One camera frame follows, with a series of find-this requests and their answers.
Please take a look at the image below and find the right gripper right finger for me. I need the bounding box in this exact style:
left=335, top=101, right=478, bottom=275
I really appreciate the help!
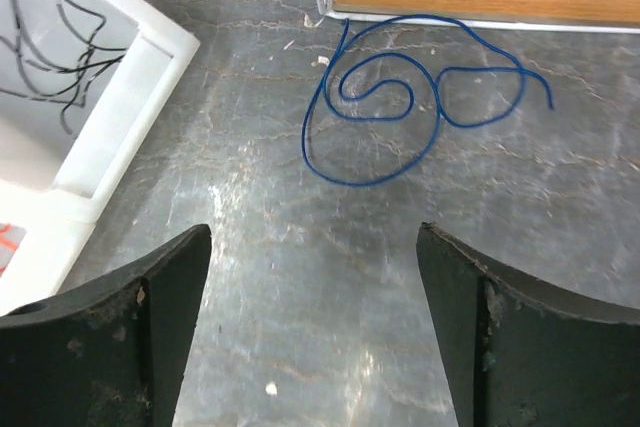
left=416, top=223, right=639, bottom=426

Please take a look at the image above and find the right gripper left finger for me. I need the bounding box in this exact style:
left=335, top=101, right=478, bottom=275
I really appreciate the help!
left=1, top=224, right=211, bottom=427

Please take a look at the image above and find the orange wire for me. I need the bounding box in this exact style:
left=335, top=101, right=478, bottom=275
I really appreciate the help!
left=0, top=221, right=26, bottom=278

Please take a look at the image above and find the dark green wire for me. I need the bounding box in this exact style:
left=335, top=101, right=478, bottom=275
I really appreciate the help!
left=0, top=0, right=129, bottom=136

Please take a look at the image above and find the white compartment tray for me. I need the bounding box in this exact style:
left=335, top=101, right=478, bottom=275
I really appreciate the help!
left=1, top=0, right=199, bottom=312

